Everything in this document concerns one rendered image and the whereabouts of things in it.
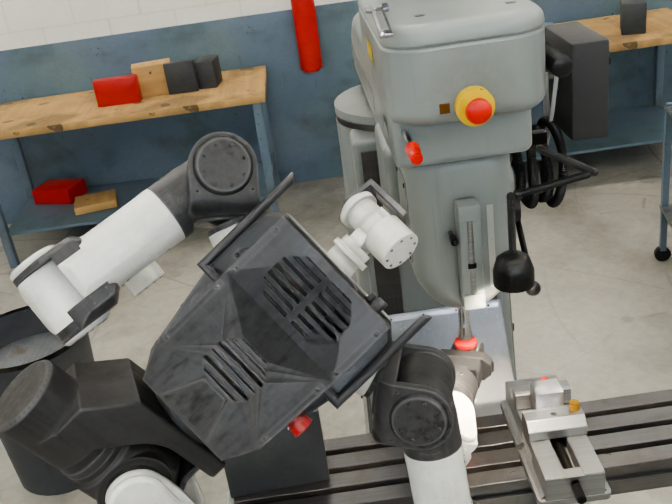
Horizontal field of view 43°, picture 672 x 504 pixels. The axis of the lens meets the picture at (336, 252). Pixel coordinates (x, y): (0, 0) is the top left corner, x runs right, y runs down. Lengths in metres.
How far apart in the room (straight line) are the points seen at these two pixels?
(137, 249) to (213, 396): 0.23
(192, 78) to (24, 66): 1.26
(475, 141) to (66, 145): 4.88
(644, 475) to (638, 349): 2.00
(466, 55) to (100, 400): 0.73
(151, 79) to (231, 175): 4.24
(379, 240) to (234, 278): 0.26
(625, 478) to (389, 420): 0.86
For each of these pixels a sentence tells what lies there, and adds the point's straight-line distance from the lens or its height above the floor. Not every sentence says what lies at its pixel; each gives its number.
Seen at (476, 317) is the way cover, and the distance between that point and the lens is 2.18.
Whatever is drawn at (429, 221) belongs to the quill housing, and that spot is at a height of 1.51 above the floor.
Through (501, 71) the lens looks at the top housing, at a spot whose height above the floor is 1.81.
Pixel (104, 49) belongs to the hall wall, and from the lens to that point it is 5.90.
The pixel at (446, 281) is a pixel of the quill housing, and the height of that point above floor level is 1.38.
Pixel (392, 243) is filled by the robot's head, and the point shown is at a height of 1.63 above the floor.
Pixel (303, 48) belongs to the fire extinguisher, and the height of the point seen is 0.97.
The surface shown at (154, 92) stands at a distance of 5.41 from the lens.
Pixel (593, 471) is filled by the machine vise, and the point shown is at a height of 0.97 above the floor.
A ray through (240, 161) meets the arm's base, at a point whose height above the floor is 1.77.
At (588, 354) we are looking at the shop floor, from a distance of 3.89.
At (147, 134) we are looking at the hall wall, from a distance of 6.01.
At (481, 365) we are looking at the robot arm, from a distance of 1.73.
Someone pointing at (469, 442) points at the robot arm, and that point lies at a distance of 1.55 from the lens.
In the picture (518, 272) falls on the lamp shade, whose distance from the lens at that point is 1.48.
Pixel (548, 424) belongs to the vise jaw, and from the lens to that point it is 1.86.
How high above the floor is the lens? 2.15
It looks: 26 degrees down
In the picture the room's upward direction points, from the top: 8 degrees counter-clockwise
